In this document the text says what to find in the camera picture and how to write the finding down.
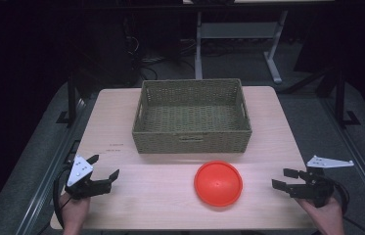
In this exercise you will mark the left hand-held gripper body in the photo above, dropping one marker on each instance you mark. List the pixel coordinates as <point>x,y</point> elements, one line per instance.
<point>83,185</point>

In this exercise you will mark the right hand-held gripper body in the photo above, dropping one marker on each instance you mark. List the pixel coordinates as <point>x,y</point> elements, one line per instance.
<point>317,184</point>

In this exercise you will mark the red round plate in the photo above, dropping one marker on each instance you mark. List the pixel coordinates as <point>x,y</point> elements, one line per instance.
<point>218,183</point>

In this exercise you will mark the green woven basket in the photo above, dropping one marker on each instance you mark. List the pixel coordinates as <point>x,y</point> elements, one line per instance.
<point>192,116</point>

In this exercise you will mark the person's left hand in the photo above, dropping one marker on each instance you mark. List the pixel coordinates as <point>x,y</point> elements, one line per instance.
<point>73,210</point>

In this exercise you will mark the person's right hand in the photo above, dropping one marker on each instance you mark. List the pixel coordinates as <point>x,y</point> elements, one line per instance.
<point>325,217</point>

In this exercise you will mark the black metal stand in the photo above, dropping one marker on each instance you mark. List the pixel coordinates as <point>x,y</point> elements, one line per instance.
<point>341,98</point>
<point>70,103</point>

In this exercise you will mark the grey metal table frame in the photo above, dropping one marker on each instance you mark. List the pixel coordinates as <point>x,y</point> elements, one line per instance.
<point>239,39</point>

